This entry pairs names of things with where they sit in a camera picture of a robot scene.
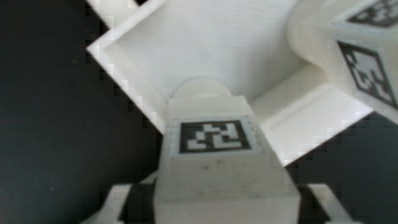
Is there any white chair leg block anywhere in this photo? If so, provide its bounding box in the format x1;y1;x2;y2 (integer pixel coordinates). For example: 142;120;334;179
286;0;398;124

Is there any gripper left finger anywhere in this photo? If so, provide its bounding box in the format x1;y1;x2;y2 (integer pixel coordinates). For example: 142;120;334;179
78;184;155;224

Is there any white chair seat block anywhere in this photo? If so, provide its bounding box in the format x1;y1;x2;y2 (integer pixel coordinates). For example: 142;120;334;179
86;0;372;163

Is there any white leg with tag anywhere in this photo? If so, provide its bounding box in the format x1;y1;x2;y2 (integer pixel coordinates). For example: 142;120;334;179
153;78;301;224

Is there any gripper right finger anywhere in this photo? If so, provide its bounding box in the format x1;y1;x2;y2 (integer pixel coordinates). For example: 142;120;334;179
297;183;365;224

